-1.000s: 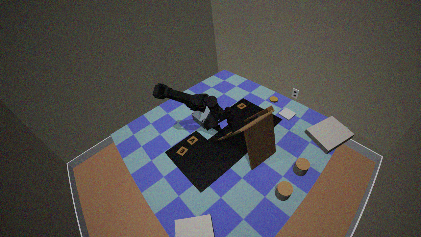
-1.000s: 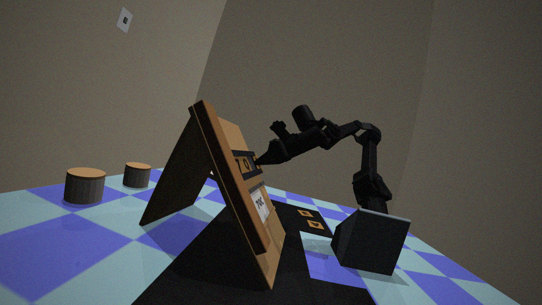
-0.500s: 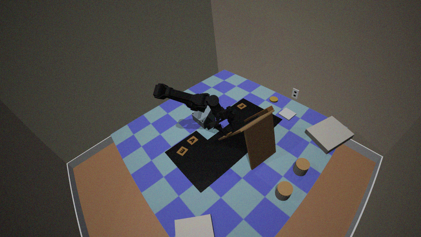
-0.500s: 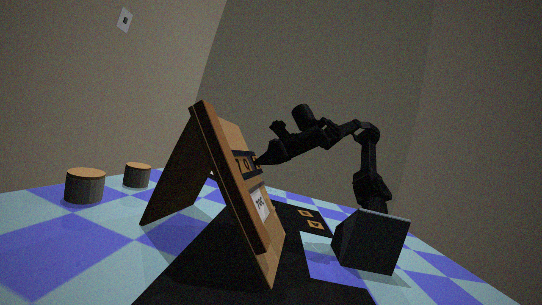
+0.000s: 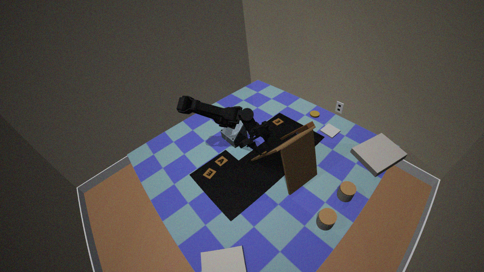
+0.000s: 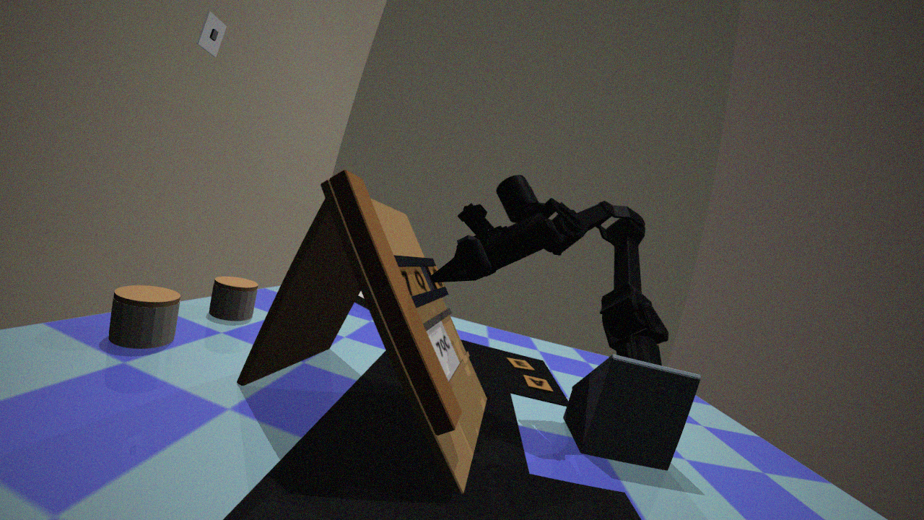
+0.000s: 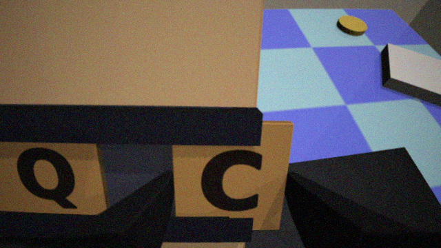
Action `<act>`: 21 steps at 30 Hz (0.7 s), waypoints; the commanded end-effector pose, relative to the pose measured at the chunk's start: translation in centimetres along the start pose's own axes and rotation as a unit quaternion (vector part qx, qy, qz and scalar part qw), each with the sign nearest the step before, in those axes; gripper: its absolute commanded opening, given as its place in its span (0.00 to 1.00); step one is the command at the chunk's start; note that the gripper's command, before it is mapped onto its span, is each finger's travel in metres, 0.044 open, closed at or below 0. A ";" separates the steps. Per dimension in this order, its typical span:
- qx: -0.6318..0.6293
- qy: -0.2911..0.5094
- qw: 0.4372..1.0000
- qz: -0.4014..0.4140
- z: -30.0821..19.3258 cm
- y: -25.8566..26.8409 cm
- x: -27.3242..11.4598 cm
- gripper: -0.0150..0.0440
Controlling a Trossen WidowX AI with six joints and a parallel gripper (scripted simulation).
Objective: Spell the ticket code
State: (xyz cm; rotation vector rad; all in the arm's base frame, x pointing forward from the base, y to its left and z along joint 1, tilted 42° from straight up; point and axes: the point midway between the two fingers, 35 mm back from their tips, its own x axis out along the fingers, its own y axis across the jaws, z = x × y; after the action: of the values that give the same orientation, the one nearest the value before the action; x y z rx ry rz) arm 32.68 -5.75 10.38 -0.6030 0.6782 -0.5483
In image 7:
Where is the light grey flat block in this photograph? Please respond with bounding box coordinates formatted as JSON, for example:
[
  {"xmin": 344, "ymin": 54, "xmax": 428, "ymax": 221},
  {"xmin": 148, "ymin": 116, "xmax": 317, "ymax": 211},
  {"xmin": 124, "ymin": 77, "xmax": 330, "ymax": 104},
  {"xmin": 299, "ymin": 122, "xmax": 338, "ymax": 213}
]
[{"xmin": 381, "ymin": 43, "xmax": 441, "ymax": 107}]

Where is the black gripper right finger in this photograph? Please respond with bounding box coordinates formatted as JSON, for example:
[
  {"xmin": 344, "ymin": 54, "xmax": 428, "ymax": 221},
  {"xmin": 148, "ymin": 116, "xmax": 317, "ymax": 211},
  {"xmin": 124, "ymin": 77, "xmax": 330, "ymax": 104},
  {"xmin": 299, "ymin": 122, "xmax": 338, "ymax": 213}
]
[{"xmin": 285, "ymin": 172, "xmax": 441, "ymax": 248}]

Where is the yellow round disc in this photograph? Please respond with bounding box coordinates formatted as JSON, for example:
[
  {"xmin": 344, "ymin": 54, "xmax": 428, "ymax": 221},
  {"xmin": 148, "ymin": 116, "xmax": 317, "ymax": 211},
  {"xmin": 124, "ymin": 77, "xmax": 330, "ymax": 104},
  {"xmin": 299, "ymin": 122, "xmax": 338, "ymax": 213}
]
[{"xmin": 337, "ymin": 16, "xmax": 367, "ymax": 36}]

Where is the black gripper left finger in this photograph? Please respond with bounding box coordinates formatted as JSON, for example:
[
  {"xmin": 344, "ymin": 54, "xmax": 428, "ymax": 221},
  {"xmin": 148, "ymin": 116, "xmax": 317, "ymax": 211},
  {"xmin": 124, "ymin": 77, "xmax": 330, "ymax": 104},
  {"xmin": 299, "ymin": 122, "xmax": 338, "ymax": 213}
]
[{"xmin": 0, "ymin": 171, "xmax": 174, "ymax": 248}]

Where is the tan letter tile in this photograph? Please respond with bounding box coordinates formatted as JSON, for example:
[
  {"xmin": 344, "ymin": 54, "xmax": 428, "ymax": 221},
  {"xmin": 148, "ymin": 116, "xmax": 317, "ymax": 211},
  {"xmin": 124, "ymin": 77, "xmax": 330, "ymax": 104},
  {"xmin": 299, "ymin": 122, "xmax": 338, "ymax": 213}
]
[
  {"xmin": 0, "ymin": 142, "xmax": 110, "ymax": 215},
  {"xmin": 172, "ymin": 121, "xmax": 294, "ymax": 230},
  {"xmin": 0, "ymin": 188, "xmax": 8, "ymax": 211}
]

